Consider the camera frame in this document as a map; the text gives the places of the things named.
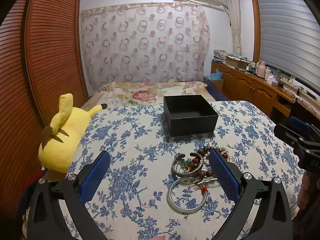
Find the pink kettle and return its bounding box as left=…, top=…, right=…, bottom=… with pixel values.
left=256, top=60, right=266, bottom=77

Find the white lace curtain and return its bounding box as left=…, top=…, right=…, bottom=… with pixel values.
left=224, top=0, right=242, bottom=55

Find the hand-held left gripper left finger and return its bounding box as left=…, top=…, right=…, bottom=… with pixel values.
left=26, top=150, right=111, bottom=240

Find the pile of papers and boxes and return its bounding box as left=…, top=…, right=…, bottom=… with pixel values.
left=213, top=49, right=250, bottom=70

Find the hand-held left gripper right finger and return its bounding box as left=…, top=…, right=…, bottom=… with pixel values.
left=209, top=149, right=293, bottom=240

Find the white pearl necklace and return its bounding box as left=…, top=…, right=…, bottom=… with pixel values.
left=202, top=147, right=241, bottom=169

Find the yellow plush toy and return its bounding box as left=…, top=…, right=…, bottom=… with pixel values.
left=38, top=93, right=108, bottom=173

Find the wooden side cabinet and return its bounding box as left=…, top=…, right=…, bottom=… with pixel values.
left=211, top=60, right=320, bottom=128

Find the pink floral quilt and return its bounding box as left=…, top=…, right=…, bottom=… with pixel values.
left=82, top=81, right=213, bottom=110

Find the wide silver cuff bracelet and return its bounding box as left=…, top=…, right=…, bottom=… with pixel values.
left=171, top=153, right=204, bottom=178

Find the brown wooden bead bracelet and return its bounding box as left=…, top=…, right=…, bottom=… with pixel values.
left=196, top=146, right=231, bottom=178

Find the blue floral bedspread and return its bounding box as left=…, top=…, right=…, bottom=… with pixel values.
left=21, top=101, right=304, bottom=240

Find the black jewelry box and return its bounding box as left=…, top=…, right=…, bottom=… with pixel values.
left=163, top=94, right=219, bottom=143

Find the person's right forearm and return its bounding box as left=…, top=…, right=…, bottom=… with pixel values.
left=296, top=171, right=320, bottom=220

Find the ring patterned curtain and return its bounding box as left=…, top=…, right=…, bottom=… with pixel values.
left=79, top=2, right=210, bottom=97

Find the large silver bangle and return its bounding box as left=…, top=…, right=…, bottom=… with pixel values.
left=167, top=177, right=209, bottom=214

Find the green bead bracelet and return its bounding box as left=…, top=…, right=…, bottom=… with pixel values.
left=179, top=158, right=193, bottom=173

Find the blue tissue box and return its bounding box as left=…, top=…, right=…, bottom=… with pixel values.
left=204, top=69, right=224, bottom=90

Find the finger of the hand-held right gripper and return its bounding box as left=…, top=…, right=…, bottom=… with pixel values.
left=273, top=124, right=307, bottom=147
left=289, top=116, right=317, bottom=140

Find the wooden louvered wardrobe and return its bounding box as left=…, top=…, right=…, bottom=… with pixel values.
left=0, top=0, right=88, bottom=220

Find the grey window blind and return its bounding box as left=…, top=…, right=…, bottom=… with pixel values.
left=257, top=0, right=320, bottom=93

